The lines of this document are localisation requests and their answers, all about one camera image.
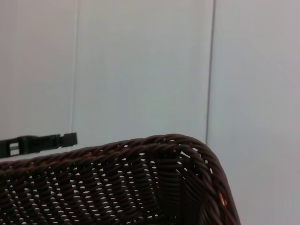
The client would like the dark brown woven basket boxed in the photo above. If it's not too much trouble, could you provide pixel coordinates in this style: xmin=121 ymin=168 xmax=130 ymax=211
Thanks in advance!
xmin=0 ymin=133 xmax=242 ymax=225

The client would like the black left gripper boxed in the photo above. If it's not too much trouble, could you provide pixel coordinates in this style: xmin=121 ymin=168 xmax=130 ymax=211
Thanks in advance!
xmin=0 ymin=132 xmax=78 ymax=158

